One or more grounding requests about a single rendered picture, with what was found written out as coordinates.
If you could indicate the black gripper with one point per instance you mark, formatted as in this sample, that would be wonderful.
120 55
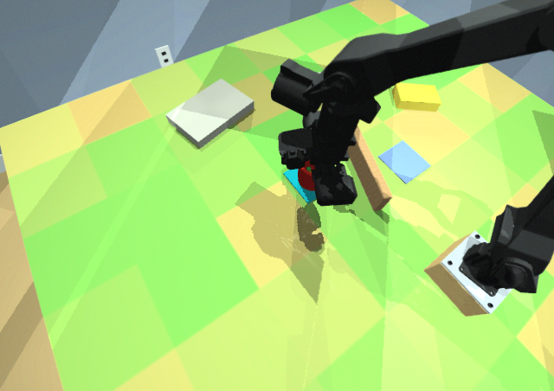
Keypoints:
332 184

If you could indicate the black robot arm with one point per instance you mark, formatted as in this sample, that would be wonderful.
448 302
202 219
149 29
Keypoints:
522 240

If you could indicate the tan wooden bar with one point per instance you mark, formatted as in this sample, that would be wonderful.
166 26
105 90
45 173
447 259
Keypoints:
369 174

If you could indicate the white rectangular block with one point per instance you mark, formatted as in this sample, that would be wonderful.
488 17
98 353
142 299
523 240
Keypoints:
210 112

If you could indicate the red cup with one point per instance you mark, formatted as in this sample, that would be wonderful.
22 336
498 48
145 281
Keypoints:
305 177

